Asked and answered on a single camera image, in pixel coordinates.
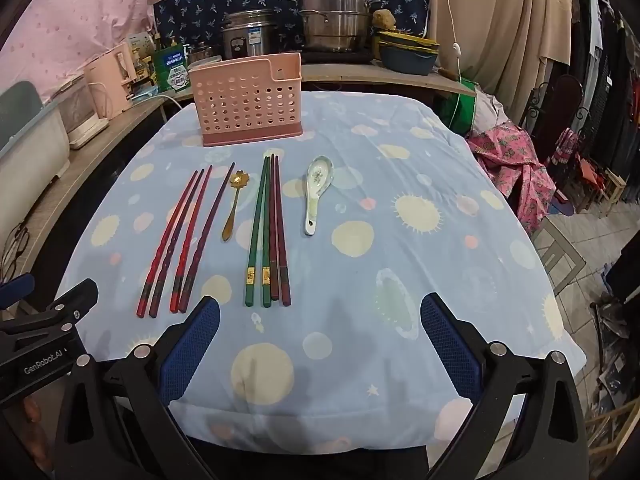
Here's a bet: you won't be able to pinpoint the red chopstick far left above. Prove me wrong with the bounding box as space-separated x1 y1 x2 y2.
135 169 200 320

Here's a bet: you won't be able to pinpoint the white storage bin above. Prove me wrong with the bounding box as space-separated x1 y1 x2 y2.
0 81 70 238

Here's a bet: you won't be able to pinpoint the green chopstick left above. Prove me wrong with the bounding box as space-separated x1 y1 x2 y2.
244 157 270 307

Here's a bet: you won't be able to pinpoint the green chopstick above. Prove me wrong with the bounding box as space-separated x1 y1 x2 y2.
244 157 270 307
262 156 271 308

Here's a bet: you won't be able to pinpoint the white appliance box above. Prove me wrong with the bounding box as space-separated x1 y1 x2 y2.
55 75 108 151

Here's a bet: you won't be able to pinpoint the maroon chopstick right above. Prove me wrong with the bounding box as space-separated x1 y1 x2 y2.
274 156 291 307

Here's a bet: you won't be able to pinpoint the maroon chopstick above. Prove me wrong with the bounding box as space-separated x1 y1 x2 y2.
268 154 279 301
274 156 291 307

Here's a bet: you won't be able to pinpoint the green chopstick right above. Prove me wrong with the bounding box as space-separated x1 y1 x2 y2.
262 156 271 308

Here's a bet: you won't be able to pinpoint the pink electric kettle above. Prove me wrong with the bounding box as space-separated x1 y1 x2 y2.
82 42 137 120

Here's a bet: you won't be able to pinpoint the maroon chopstick left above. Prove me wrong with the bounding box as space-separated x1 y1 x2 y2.
268 154 279 301

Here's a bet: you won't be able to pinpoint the gold flower spoon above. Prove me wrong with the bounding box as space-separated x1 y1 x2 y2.
221 170 250 242

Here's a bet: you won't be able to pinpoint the light blue patterned tablecloth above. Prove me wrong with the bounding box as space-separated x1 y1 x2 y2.
62 92 586 454

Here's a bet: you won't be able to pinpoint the green white box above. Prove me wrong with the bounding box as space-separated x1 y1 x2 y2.
152 44 191 92

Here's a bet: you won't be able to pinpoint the pink floral cloth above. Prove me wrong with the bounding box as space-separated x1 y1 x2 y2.
466 122 556 234

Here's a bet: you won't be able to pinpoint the pink perforated utensil holder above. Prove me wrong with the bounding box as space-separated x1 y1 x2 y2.
189 52 303 148

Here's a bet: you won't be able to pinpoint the white ceramic soup spoon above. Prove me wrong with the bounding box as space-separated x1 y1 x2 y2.
304 155 334 236

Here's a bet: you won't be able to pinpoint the silver rice cooker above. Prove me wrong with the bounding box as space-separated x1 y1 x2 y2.
222 9 278 60

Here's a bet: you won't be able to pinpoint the wooden shelf board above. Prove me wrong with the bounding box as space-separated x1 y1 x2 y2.
302 64 475 96

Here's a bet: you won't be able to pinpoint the stacked dark blue bowls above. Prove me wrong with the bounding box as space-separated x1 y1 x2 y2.
378 32 439 76

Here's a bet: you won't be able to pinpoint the beige curtain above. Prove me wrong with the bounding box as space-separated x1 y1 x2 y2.
428 0 572 122

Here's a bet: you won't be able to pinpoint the stainless steel steamer pot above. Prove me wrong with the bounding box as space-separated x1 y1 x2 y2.
299 0 371 52

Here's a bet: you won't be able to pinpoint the white power cable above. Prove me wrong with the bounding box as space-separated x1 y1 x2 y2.
439 0 464 126

